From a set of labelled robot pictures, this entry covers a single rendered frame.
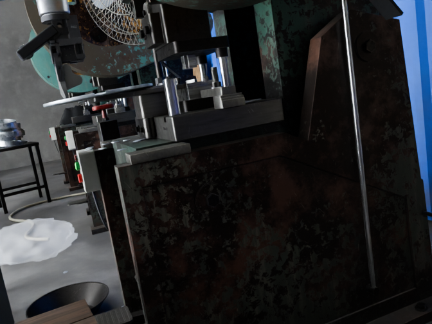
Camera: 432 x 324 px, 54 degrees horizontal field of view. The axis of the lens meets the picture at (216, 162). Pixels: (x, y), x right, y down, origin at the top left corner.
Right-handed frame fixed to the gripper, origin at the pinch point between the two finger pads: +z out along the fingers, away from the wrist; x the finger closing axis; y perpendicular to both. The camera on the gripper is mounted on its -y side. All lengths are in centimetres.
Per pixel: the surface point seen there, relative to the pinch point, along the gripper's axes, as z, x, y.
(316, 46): -2, -25, 62
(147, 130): 12.3, -4.9, 19.2
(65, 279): 80, 85, -12
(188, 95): 4.8, -6.8, 31.5
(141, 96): 3.0, -4.8, 19.1
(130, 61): -19, 131, 46
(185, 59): -5.2, -1.4, 34.3
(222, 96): 6.2, -24.5, 34.1
